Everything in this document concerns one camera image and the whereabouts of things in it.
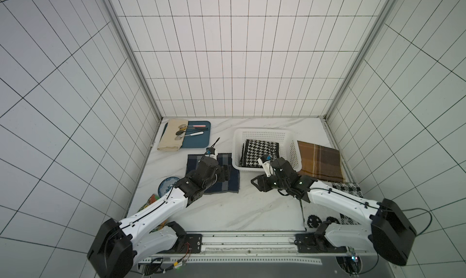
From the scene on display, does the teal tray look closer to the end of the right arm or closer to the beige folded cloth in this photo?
the beige folded cloth

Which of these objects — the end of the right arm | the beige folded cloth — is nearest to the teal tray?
the beige folded cloth

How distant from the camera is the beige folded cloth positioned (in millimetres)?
1039
